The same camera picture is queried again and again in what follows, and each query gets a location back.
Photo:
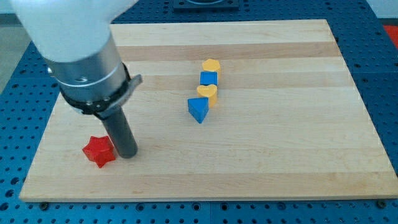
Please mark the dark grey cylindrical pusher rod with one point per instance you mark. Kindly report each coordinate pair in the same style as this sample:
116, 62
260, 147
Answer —
120, 133

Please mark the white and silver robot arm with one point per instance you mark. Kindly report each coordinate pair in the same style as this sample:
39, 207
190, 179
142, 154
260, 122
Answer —
75, 40

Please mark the yellow heart block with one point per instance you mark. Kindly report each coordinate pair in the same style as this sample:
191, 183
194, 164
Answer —
210, 92

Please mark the blue triangle block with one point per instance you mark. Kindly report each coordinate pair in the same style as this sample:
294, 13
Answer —
198, 108

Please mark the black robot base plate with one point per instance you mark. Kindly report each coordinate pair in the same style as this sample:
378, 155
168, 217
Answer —
185, 5

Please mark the blue cube block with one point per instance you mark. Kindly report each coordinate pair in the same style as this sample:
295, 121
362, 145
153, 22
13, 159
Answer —
208, 78

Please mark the red star block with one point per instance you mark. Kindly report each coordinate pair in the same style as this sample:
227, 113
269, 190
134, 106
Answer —
99, 150

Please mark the light wooden board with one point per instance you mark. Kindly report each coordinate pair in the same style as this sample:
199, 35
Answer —
289, 122

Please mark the yellow hexagon block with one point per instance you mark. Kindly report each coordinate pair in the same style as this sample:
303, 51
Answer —
211, 65

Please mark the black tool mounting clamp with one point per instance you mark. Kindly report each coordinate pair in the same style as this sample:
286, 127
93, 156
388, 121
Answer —
103, 97

